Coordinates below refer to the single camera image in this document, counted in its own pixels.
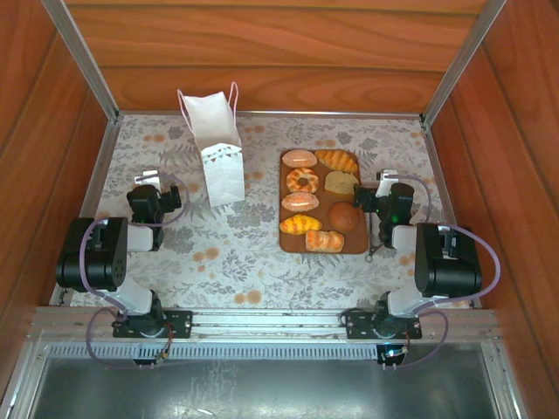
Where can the pale bread slice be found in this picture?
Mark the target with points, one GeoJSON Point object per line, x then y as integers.
{"type": "Point", "coordinates": [341, 182]}

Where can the golden croissant bread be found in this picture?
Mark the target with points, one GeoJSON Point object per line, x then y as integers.
{"type": "Point", "coordinates": [337, 160]}

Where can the white paper bag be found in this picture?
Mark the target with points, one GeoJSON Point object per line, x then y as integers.
{"type": "Point", "coordinates": [222, 183]}

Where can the sesame-topped oval bun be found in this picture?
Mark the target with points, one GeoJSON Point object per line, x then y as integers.
{"type": "Point", "coordinates": [300, 201]}
{"type": "Point", "coordinates": [299, 158]}

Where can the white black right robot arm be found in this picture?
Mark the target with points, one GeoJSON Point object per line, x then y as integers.
{"type": "Point", "coordinates": [450, 266]}

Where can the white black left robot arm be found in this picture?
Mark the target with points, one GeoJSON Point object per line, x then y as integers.
{"type": "Point", "coordinates": [94, 262]}

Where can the orange twisted bread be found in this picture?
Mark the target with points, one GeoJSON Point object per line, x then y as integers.
{"type": "Point", "coordinates": [324, 241]}

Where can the yellow orange striped bread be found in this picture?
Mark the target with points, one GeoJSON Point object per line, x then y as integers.
{"type": "Point", "coordinates": [300, 224]}

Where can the round brown bun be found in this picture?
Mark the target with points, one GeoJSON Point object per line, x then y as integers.
{"type": "Point", "coordinates": [345, 216]}

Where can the brown serving tray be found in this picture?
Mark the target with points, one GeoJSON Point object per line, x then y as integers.
{"type": "Point", "coordinates": [356, 242]}

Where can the floral tablecloth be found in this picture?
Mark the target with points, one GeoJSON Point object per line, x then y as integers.
{"type": "Point", "coordinates": [244, 270]}

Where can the aluminium mounting beam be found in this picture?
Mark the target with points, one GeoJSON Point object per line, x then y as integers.
{"type": "Point", "coordinates": [266, 320]}

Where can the grey metal panel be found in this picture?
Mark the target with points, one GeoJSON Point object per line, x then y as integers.
{"type": "Point", "coordinates": [262, 393]}

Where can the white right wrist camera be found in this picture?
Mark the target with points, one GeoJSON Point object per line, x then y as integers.
{"type": "Point", "coordinates": [386, 180]}

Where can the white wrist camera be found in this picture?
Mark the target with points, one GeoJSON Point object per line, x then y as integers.
{"type": "Point", "coordinates": [386, 180]}
{"type": "Point", "coordinates": [146, 177]}

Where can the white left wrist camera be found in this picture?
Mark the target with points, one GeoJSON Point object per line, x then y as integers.
{"type": "Point", "coordinates": [146, 177]}

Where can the aluminium table edge rail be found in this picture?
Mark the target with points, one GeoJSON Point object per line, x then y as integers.
{"type": "Point", "coordinates": [441, 174]}
{"type": "Point", "coordinates": [98, 174]}

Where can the aluminium frame post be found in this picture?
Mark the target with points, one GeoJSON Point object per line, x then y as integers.
{"type": "Point", "coordinates": [465, 57]}
{"type": "Point", "coordinates": [80, 57]}

